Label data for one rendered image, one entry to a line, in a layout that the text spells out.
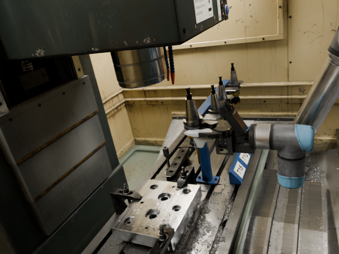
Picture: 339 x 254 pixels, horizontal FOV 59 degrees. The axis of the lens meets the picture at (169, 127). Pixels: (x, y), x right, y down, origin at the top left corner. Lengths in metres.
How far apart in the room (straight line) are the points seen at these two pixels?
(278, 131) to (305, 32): 1.03
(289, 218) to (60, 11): 1.13
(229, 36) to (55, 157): 1.19
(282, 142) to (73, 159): 0.86
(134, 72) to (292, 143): 0.48
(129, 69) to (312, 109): 0.54
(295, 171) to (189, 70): 1.26
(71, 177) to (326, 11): 1.48
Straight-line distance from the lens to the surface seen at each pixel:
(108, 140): 1.58
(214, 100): 1.21
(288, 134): 0.86
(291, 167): 0.90
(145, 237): 1.04
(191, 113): 0.91
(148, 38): 0.77
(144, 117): 2.30
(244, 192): 1.28
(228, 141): 0.89
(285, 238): 1.31
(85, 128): 1.39
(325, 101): 0.95
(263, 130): 0.87
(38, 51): 1.01
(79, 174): 1.39
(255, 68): 1.89
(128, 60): 0.87
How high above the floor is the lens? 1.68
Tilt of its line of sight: 24 degrees down
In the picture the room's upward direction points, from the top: 11 degrees counter-clockwise
